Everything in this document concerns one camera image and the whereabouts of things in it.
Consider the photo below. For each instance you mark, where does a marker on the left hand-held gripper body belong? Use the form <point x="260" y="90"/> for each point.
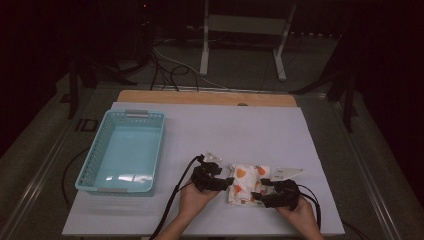
<point x="203" y="176"/>

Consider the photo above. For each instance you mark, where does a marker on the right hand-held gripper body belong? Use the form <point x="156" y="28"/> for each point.
<point x="283" y="195"/>

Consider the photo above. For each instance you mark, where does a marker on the white baby pants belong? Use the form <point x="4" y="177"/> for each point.
<point x="246" y="181"/>

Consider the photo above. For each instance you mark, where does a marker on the light blue plastic basket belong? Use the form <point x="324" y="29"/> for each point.
<point x="123" y="150"/>

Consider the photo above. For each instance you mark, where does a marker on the person's left hand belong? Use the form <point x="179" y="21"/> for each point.
<point x="196" y="203"/>

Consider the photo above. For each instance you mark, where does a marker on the person's right hand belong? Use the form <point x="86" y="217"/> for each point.
<point x="301" y="220"/>

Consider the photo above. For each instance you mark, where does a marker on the white table mat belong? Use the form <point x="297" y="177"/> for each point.
<point x="240" y="133"/>

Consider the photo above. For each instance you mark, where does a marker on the wooden table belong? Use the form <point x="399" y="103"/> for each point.
<point x="200" y="98"/>

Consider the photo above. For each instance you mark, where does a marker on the black stand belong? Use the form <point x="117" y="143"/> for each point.
<point x="348" y="106"/>
<point x="73" y="90"/>

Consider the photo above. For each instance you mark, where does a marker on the black rectangular floor frame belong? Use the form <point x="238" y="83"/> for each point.
<point x="79" y="125"/>

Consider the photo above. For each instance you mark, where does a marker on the white metal stand frame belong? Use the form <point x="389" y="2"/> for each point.
<point x="246" y="25"/>

